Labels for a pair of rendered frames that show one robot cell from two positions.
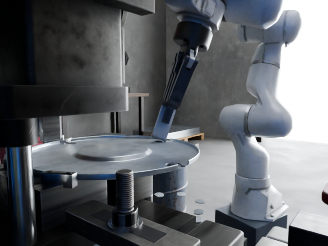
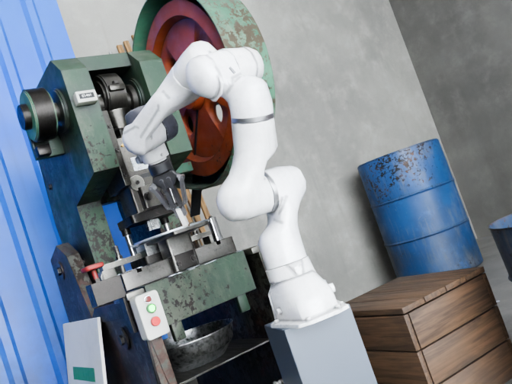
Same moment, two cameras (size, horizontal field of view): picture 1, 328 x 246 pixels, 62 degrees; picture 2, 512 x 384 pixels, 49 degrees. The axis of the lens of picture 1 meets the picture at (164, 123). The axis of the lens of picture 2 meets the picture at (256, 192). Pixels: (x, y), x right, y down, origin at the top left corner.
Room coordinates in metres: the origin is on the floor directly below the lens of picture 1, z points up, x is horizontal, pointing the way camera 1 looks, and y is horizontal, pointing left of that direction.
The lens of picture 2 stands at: (1.39, -1.72, 0.70)
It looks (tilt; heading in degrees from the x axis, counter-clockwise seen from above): 4 degrees up; 108
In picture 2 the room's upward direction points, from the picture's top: 19 degrees counter-clockwise
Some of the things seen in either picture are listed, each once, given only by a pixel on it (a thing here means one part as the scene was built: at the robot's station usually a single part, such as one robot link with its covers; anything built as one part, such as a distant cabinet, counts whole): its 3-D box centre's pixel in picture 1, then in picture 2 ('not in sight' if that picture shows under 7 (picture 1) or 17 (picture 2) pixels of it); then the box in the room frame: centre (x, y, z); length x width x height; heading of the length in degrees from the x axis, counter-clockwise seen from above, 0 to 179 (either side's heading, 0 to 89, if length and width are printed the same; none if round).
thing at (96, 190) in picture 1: (44, 185); (159, 245); (0.36, 0.16, 0.76); 0.15 x 0.09 x 0.05; 52
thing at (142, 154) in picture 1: (112, 151); (170, 233); (0.46, 0.09, 0.78); 0.29 x 0.29 x 0.01
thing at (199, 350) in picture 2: not in sight; (193, 348); (0.36, 0.16, 0.36); 0.34 x 0.34 x 0.10
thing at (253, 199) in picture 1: (258, 190); (301, 289); (0.98, -0.35, 0.52); 0.22 x 0.19 x 0.14; 125
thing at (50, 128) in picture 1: (45, 124); (153, 224); (0.36, 0.16, 0.84); 0.05 x 0.03 x 0.04; 52
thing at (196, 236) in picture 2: not in sight; (197, 233); (0.46, 0.30, 0.76); 0.17 x 0.06 x 0.10; 52
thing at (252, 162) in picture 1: (243, 138); (282, 213); (0.98, -0.29, 0.71); 0.18 x 0.11 x 0.25; 48
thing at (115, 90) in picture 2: not in sight; (116, 117); (0.36, 0.16, 1.27); 0.21 x 0.12 x 0.34; 142
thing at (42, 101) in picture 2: not in sight; (46, 120); (0.19, -0.02, 1.31); 0.22 x 0.12 x 0.22; 142
